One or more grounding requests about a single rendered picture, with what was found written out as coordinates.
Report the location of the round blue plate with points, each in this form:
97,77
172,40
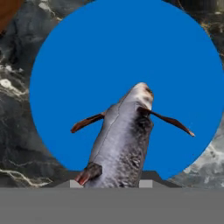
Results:
116,52

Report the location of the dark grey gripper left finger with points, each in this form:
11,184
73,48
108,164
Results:
73,180

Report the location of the grey fish with brown fins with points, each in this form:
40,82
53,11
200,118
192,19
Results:
122,137

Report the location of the brown wooden object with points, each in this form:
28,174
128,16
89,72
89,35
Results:
7,11

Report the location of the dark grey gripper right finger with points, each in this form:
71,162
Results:
151,179

